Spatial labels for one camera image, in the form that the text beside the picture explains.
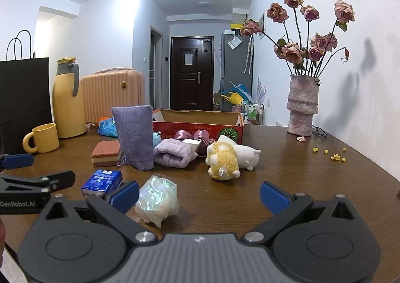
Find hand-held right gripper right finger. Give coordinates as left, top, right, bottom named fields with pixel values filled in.
left=242, top=181, right=364, bottom=244

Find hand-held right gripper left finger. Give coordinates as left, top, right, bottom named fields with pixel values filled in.
left=37, top=181, right=158, bottom=245

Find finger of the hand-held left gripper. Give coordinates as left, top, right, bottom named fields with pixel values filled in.
left=0, top=171, right=76, bottom=200
left=0, top=153, right=35, bottom=172

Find blue handkerchief tissue packet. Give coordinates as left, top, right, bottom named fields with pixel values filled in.
left=81, top=170, right=123, bottom=201

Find iridescent plastic bag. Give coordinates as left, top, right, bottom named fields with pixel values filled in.
left=135, top=175, right=180, bottom=228

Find orange brown sponge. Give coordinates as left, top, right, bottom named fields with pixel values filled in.
left=91, top=140, right=123, bottom=168

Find purple fabric pouch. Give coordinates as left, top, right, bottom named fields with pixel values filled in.
left=111, top=104, right=155, bottom=172

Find white yellow alpaca plush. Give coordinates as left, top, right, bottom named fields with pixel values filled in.
left=205, top=135, right=261, bottom=181

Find red cardboard box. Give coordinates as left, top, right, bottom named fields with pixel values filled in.
left=152, top=109, right=244, bottom=146

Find mauve satin scrunchie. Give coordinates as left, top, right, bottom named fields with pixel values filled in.
left=194, top=130, right=216, bottom=156

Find blue soft tissue pack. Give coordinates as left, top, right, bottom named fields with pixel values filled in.
left=98, top=117, right=119, bottom=138

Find yellow mug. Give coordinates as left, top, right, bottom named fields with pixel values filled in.
left=22, top=123, right=60, bottom=154

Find black paper bag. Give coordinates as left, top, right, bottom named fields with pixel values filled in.
left=0, top=30, right=52, bottom=154

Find yellow thermos jug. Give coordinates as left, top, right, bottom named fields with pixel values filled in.
left=51, top=57, right=88, bottom=139

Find scattered yellow flower buds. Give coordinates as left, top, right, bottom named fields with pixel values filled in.
left=312, top=146, right=348, bottom=162

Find small white box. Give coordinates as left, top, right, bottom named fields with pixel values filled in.
left=181, top=138, right=202, bottom=154

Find metal rack cart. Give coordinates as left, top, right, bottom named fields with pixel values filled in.
left=242, top=100, right=265, bottom=126

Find pink textured vase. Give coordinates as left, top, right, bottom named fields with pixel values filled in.
left=287, top=74, right=320, bottom=137

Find pink ribbed suitcase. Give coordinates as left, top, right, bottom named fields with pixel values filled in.
left=79, top=67, right=146, bottom=124

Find yellow plastic object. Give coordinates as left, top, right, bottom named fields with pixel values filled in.
left=221, top=91, right=243, bottom=105

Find blue folders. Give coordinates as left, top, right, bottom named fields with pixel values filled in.
left=229, top=81, right=252, bottom=101

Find dark brown entrance door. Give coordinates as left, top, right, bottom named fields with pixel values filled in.
left=170, top=36, right=215, bottom=112

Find grey interior door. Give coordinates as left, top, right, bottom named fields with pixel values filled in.
left=149, top=25, right=164, bottom=109

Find grey refrigerator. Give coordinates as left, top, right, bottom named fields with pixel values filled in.
left=220, top=32, right=254, bottom=112

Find hanging white umbrellas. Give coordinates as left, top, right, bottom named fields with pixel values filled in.
left=244, top=35, right=254, bottom=74

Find bouquet of dried pink roses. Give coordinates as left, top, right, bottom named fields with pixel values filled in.
left=239, top=0, right=357, bottom=79

